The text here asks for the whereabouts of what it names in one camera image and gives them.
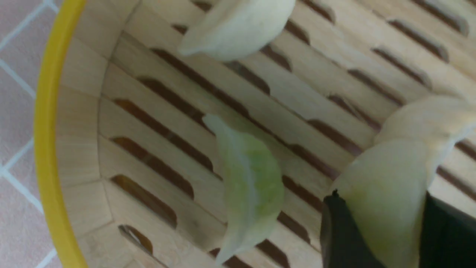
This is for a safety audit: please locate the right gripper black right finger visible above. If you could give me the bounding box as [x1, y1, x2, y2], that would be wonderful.
[419, 193, 476, 268]

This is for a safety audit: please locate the pink checkered tablecloth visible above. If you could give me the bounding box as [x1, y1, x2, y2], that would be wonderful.
[0, 0, 62, 268]

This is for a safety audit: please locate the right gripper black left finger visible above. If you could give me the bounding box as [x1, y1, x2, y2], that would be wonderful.
[320, 190, 384, 268]

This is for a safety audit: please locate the bamboo steamer tray yellow rim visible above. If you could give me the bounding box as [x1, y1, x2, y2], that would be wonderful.
[34, 0, 475, 268]

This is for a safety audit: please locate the white dumpling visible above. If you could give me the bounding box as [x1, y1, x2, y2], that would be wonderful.
[177, 0, 296, 61]

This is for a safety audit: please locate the greenish dumpling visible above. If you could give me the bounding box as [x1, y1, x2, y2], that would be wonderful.
[202, 114, 284, 265]
[330, 95, 476, 268]

